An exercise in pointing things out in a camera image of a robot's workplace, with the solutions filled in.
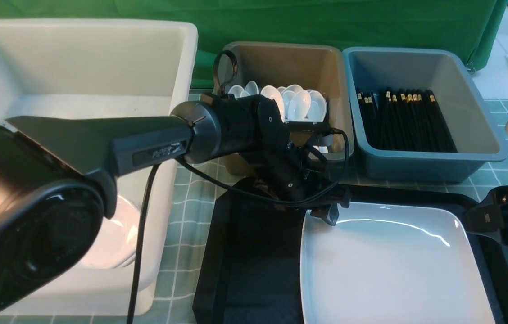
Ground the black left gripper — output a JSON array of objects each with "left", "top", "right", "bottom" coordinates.
[{"left": 241, "top": 128, "right": 351, "bottom": 226}]

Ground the large white square plate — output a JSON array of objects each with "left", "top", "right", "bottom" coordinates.
[{"left": 300, "top": 202, "right": 495, "bottom": 324}]

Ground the white small dish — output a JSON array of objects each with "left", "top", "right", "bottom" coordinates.
[{"left": 76, "top": 195, "right": 140, "bottom": 269}]

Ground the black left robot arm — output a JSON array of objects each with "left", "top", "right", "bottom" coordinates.
[{"left": 0, "top": 93, "right": 351, "bottom": 324}]

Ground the black plastic serving tray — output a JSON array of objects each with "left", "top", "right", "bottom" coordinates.
[{"left": 192, "top": 184, "right": 508, "bottom": 324}]

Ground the pile of white spoons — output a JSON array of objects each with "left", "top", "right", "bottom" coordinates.
[{"left": 227, "top": 81, "right": 329, "bottom": 146}]

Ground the pile of black chopsticks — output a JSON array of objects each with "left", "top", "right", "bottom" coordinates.
[{"left": 356, "top": 88, "right": 458, "bottom": 153}]

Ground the teal checkered tablecloth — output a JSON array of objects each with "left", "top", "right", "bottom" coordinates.
[{"left": 0, "top": 99, "right": 508, "bottom": 324}]

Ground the blue plastic chopstick bin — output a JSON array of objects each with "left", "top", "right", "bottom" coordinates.
[{"left": 342, "top": 47, "right": 508, "bottom": 183}]

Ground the grey plastic spoon bin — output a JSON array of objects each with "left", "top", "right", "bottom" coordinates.
[{"left": 220, "top": 41, "right": 354, "bottom": 179}]

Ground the green backdrop cloth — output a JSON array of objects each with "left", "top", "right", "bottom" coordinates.
[{"left": 0, "top": 0, "right": 507, "bottom": 89}]

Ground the large white plastic tub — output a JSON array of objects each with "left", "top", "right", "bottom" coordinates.
[{"left": 0, "top": 19, "right": 198, "bottom": 316}]

